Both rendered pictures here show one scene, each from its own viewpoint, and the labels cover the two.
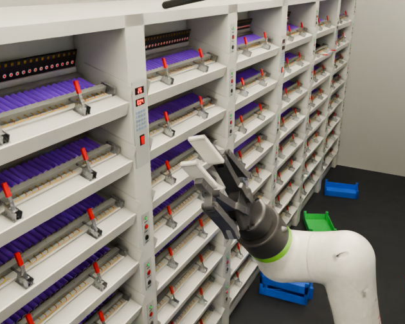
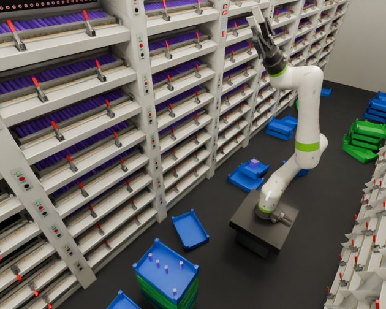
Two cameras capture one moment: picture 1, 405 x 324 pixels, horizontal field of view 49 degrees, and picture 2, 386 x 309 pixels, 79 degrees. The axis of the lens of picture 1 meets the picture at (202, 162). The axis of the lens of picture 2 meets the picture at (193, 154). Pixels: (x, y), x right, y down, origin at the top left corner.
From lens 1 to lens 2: 0.39 m
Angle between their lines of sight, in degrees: 21
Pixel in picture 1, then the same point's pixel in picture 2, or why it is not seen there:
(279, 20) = not seen: outside the picture
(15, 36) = not seen: outside the picture
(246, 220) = (269, 53)
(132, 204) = (214, 67)
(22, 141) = (174, 21)
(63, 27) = not seen: outside the picture
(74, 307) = (187, 107)
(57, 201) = (185, 54)
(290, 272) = (283, 83)
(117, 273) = (204, 99)
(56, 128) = (188, 18)
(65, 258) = (185, 83)
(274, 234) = (280, 61)
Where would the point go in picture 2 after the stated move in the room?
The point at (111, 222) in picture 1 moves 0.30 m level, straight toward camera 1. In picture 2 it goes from (204, 73) to (206, 91)
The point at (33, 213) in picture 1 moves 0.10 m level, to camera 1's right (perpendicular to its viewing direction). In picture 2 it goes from (176, 57) to (193, 59)
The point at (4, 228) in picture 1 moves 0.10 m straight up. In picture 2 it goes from (165, 61) to (164, 41)
